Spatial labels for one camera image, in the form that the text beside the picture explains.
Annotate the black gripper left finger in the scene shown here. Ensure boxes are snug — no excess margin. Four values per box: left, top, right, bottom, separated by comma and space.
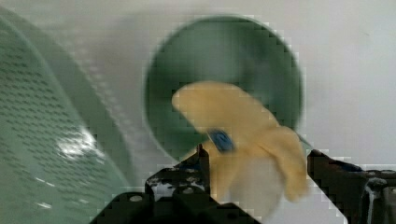
90, 145, 260, 224

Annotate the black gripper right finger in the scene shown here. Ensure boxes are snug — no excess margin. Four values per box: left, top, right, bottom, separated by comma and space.
307, 149, 396, 224

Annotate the yellow plush peeled banana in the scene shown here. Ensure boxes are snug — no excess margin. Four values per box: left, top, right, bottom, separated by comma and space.
172, 81, 308, 222

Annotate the green mug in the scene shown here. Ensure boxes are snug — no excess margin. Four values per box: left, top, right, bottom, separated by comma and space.
144, 15, 304, 160

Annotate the green perforated colander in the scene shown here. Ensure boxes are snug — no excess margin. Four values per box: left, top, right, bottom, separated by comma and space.
0, 8, 134, 224

